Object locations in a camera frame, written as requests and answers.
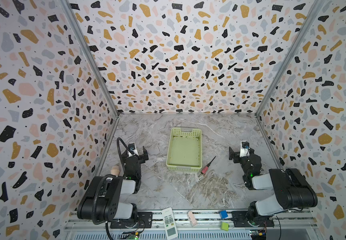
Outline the red black screwdriver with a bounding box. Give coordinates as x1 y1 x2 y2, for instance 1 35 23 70
201 156 216 175

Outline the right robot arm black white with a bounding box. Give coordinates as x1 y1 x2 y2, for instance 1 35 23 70
229 142 318 228

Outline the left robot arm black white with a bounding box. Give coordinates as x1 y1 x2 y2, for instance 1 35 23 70
77 144 149 229

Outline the light green plastic bin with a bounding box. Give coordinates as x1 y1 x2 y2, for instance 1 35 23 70
166 127 203 173

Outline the beige wooden knob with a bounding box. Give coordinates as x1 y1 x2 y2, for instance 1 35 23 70
110 166 120 177

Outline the blue cube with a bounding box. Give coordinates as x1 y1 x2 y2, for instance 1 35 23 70
219 210 228 219

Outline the green cube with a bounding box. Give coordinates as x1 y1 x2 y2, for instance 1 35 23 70
221 222 230 231

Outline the pink clip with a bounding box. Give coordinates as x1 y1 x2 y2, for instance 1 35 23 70
187 211 198 227

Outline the white remote control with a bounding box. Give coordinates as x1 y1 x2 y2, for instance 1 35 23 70
162 208 178 240

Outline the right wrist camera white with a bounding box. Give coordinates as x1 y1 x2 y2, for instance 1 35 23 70
240 141 250 158

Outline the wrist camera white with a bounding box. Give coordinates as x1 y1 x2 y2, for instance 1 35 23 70
240 141 250 158
128 143 137 154

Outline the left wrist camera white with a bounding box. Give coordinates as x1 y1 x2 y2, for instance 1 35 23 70
128 143 137 154

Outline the black corrugated cable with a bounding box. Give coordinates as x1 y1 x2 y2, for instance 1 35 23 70
91 137 141 240

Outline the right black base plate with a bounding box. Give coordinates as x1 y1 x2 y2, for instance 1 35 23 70
232 211 274 228

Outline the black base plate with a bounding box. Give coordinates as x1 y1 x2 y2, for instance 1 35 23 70
232 211 274 228
110 212 153 230

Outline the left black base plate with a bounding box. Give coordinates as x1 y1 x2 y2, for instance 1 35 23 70
110 212 153 230

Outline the aluminium rail frame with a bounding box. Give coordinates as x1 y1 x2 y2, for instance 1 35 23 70
61 210 324 240

